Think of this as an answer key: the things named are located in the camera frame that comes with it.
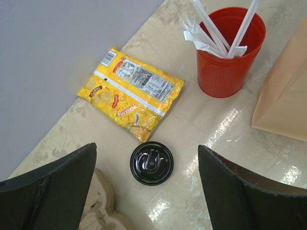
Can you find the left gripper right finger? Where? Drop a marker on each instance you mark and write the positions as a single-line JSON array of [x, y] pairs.
[[240, 199]]

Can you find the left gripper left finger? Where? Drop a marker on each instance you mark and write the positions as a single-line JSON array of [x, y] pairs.
[[50, 197]]

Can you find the brown paper bag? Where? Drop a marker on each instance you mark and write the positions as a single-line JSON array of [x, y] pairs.
[[282, 105]]

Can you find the cardboard cup carrier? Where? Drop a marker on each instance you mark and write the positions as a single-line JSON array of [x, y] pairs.
[[98, 212]]

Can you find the red plastic cup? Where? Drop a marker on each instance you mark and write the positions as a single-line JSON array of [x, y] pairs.
[[220, 77]]

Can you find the yellow snack bag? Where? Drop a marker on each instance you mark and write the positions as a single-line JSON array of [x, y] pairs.
[[133, 94]]

